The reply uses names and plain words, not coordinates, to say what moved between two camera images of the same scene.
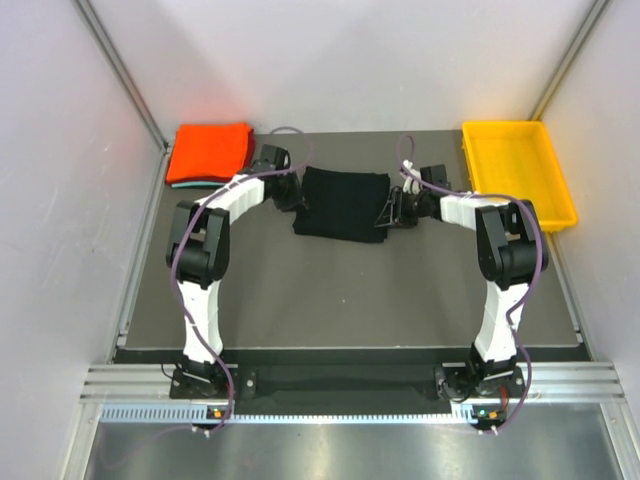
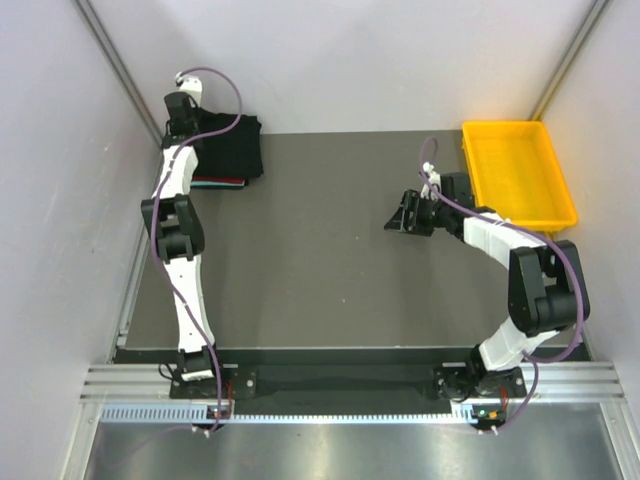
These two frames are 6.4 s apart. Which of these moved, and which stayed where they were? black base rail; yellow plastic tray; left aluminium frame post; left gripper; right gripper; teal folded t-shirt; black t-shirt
Moved: left gripper; right gripper; black t-shirt
Stayed: black base rail; teal folded t-shirt; yellow plastic tray; left aluminium frame post
